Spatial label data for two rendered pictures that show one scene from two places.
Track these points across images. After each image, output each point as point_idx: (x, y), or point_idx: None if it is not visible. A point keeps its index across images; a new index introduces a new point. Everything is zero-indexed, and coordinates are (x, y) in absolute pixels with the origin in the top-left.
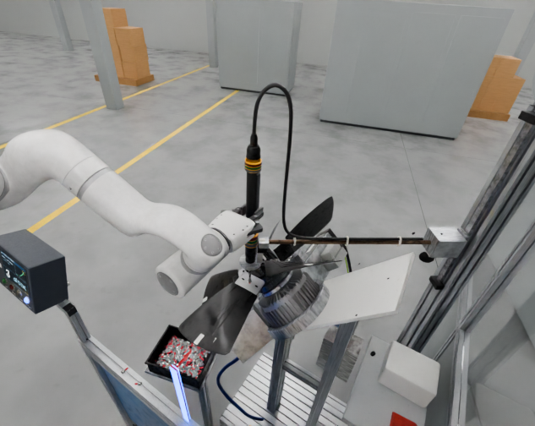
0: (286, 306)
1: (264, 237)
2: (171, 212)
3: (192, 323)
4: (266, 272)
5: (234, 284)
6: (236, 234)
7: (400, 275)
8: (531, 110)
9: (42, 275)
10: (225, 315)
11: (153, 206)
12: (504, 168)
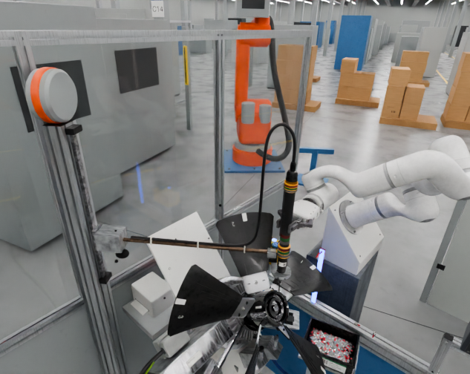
0: None
1: (271, 251)
2: (334, 166)
3: (321, 281)
4: (272, 221)
5: (292, 292)
6: (297, 201)
7: (171, 230)
8: (64, 128)
9: None
10: (297, 273)
11: (347, 172)
12: (82, 168)
